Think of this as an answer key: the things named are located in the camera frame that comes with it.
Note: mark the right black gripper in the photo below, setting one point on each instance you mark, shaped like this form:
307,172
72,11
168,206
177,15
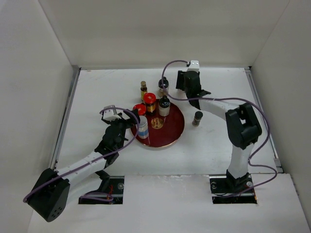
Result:
181,78

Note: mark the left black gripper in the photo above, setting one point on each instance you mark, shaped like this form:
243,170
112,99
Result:
129,123

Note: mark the peppercorn jar blue label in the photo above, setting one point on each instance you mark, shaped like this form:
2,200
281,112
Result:
143,131

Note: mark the black-cap clear spice bottle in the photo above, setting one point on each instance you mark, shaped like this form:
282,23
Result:
164,106

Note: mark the red-lid chili sauce jar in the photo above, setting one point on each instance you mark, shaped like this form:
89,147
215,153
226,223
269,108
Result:
141,108

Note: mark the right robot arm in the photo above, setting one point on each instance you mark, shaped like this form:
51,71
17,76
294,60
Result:
243,127

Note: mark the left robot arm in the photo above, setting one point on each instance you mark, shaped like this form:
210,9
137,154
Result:
49,195

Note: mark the small dark-cap brown spice jar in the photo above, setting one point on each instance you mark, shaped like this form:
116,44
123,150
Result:
197,118

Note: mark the small yellow-label oil bottle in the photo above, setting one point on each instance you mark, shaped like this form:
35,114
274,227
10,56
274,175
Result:
143,89

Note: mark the round red lacquer tray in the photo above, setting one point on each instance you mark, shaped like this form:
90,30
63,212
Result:
164,130

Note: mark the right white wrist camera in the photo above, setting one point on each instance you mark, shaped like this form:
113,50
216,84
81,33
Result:
193,65

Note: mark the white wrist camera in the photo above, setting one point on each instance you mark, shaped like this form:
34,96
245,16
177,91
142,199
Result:
193,65
109,113

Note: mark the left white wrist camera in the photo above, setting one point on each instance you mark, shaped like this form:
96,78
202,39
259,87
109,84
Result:
109,113

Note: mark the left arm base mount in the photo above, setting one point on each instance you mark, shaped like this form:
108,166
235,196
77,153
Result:
109,191

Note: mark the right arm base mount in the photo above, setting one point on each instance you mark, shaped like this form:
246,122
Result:
223,192

